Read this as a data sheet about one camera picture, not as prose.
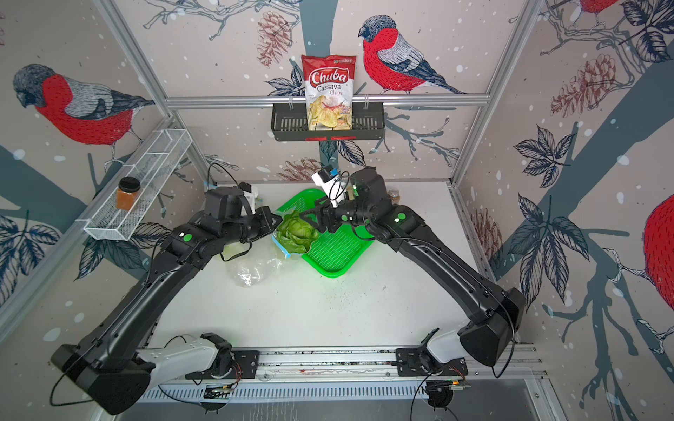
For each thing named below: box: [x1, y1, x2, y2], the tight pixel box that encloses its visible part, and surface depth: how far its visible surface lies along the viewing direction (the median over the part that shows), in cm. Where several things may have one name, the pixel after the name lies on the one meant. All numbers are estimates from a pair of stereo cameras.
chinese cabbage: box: [276, 212, 320, 254], surface depth 72 cm
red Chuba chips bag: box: [301, 54, 358, 131], surface depth 87 cm
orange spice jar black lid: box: [115, 176, 141, 212], surface depth 68 cm
